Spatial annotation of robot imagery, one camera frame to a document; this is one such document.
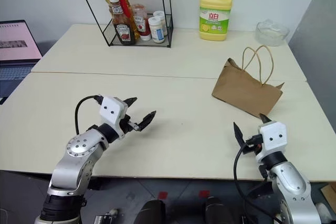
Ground brown paper bag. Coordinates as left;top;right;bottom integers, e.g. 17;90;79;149
211;45;285;120

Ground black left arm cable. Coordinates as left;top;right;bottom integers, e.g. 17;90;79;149
75;94;104;135

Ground black wire rack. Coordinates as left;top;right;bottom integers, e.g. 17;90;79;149
72;0;174;49

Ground dark rounded shape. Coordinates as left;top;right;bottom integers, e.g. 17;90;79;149
133;199;166;224
204;196;228;224

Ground red squeeze ketchup bottle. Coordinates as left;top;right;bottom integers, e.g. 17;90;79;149
131;3;152;41

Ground yellow detergent jug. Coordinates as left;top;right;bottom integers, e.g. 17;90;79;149
198;0;234;42

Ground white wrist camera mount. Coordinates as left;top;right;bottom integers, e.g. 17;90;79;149
256;121;287;163
99;97;129;141

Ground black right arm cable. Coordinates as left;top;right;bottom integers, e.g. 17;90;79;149
233;140;281;224

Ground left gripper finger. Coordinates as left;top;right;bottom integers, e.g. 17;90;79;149
135;110;157;132
123;97;138;108

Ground open laptop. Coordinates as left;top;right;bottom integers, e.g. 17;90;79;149
0;19;43;105

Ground grey partition panel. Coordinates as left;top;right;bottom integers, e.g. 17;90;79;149
287;0;336;162

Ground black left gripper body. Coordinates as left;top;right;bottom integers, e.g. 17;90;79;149
119;113;141;133

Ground dark glass ketchup bottle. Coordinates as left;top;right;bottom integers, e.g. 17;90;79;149
108;0;137;46

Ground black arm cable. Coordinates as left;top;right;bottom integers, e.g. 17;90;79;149
75;94;104;135
233;140;281;224

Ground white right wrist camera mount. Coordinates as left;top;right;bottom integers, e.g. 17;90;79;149
256;121;287;163

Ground white spice jar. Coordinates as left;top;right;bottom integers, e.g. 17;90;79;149
153;10;169;37
148;16;166;44

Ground clear glass bowl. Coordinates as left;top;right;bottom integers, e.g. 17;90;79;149
256;18;290;47

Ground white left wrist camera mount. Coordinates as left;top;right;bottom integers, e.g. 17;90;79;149
99;97;129;141

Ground brown cardboard piece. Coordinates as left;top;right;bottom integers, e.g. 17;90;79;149
319;182;336;204

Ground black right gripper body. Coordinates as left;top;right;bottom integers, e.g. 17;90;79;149
246;134;264;155

